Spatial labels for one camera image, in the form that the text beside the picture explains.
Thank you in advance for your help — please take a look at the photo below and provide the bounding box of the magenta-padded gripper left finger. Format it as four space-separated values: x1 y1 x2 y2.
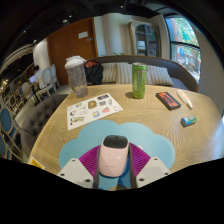
57 145 101 190

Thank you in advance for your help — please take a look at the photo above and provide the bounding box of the green drink can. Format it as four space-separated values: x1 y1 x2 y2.
131 62 148 100

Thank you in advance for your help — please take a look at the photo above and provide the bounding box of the brown wooden door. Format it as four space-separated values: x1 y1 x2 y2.
46 17 98 87

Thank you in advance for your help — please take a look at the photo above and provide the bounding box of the white bottle with orange label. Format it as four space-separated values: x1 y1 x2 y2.
175 88 194 110

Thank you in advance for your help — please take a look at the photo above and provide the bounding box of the group of blue chairs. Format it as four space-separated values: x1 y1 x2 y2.
0 96 24 161

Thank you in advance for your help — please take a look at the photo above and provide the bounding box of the white sticker sheet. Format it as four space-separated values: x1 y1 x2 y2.
66 92 124 131

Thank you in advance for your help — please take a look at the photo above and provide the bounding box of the group of white chairs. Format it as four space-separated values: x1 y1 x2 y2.
33 64 62 101

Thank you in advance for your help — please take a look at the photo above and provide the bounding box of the striped beige pillow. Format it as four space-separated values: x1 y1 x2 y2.
101 62 118 84
115 62 134 85
145 64 174 87

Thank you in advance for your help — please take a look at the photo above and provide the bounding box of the large window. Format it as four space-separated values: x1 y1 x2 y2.
164 14 202 84

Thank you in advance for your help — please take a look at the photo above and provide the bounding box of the glass-door cabinet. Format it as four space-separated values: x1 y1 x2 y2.
129 20 162 58

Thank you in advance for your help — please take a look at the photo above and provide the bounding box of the yellow label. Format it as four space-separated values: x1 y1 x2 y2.
28 156 45 170

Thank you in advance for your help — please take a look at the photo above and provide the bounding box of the green chewing gum box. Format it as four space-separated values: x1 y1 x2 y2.
180 115 198 128

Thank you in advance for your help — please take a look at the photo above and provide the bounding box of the blue cloud-shaped mouse pad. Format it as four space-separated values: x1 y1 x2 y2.
58 119 177 191

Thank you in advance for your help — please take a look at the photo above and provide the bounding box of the clear shaker bottle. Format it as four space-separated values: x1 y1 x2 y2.
64 55 89 98

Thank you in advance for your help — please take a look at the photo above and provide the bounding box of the white door sign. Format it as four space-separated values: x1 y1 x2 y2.
77 30 89 40

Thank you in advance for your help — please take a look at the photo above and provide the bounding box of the grey tufted armchair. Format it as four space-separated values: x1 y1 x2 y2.
20 93 69 158

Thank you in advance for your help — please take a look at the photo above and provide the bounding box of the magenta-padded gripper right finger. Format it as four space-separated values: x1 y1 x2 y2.
128 142 172 190

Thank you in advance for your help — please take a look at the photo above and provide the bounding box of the black and orange flat box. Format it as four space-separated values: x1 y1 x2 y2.
155 91 182 111

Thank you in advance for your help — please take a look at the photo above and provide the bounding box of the brown curved sofa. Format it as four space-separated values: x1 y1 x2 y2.
84 55 200 93

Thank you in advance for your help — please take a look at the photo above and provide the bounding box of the black backpack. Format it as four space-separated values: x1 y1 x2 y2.
84 59 104 86

